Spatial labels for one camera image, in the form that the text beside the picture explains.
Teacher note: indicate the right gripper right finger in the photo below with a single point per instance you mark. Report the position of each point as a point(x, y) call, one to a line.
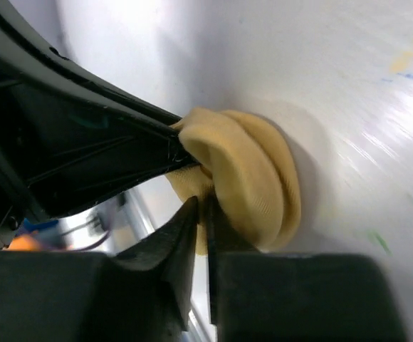
point(221, 238)

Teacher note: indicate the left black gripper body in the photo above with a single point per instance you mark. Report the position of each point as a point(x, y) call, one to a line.
point(42, 133)

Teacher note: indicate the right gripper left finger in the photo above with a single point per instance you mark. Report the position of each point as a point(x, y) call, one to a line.
point(161, 266)

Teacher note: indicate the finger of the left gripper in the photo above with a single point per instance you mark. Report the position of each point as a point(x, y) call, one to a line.
point(81, 186)
point(27, 58)

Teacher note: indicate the mustard yellow sock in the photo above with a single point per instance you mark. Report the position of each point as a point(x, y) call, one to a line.
point(246, 162)

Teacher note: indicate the aluminium frame rail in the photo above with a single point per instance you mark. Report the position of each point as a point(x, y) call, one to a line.
point(142, 210)

